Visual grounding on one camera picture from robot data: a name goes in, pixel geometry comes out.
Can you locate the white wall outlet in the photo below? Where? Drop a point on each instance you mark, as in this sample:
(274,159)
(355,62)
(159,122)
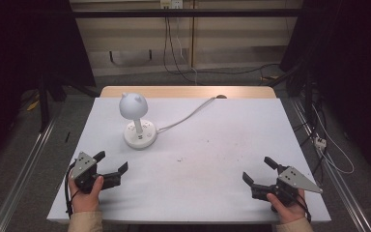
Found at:
(171,4)

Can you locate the black metal stand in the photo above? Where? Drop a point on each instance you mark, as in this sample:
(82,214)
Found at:
(45,101)
(307,96)

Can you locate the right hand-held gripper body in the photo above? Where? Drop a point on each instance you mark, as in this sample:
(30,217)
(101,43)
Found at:
(294,180)

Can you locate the metal floor rail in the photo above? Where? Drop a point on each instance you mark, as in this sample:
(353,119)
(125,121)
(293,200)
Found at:
(333,180)
(24,174)

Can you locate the white cat-ear desk lamp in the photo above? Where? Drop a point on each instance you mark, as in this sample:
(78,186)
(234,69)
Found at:
(137,124)

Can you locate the black curtain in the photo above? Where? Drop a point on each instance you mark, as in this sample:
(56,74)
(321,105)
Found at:
(348,64)
(29,45)

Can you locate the person's right hand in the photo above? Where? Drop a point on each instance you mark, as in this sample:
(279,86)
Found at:
(288,211)

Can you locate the wooden table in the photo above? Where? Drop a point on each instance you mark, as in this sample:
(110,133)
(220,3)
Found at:
(186,92)

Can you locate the person's left hand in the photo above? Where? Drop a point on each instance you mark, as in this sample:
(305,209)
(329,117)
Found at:
(84,199)

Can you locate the black horizontal bar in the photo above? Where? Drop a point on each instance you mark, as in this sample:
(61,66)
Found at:
(186,13)

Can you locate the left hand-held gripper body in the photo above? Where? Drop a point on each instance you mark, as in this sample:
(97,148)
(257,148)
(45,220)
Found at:
(84,166)

